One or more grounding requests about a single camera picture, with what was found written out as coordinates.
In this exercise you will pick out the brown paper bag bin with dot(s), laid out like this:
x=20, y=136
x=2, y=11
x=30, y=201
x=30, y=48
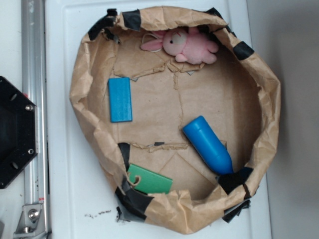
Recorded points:
x=239, y=96

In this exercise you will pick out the blue plastic bottle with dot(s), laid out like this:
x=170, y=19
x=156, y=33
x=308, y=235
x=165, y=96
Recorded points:
x=208, y=145

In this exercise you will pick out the green rectangular block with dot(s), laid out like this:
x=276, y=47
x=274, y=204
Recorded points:
x=147, y=181

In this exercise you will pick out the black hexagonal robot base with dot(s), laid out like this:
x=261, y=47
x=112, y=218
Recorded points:
x=18, y=143

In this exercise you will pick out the blue rectangular wooden block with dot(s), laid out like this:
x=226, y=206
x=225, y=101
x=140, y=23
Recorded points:
x=120, y=100

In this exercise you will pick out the metal corner bracket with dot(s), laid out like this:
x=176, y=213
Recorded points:
x=31, y=224

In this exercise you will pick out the aluminium extrusion rail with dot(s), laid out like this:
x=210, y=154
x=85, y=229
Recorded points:
x=36, y=173

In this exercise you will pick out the pink plush bunny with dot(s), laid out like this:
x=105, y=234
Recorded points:
x=189, y=46

